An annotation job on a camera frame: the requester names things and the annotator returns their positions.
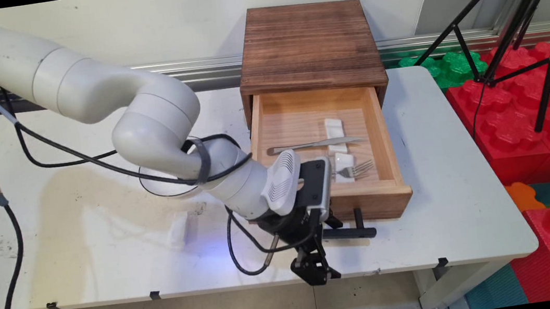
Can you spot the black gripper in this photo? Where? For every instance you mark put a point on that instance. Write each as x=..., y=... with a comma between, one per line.
x=292, y=228

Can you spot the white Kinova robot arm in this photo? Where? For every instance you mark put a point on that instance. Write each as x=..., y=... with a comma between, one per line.
x=88, y=88

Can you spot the silver fork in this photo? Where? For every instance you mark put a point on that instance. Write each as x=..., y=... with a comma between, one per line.
x=358, y=169

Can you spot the small black table clip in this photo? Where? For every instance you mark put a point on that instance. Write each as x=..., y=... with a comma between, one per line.
x=155, y=294
x=52, y=306
x=442, y=261

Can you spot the white table leg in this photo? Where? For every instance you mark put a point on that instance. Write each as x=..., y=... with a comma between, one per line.
x=453, y=285

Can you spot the white plate with black rim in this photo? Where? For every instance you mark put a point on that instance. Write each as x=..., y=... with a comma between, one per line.
x=161, y=187

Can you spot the orange foam building block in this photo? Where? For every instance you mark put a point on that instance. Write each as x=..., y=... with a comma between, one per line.
x=521, y=196

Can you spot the green foam building block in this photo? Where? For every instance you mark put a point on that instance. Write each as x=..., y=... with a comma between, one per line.
x=453, y=67

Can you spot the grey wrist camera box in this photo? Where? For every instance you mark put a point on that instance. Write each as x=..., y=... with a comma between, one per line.
x=316, y=186

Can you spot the aluminium wall rail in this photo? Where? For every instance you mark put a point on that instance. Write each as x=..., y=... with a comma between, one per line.
x=398, y=45

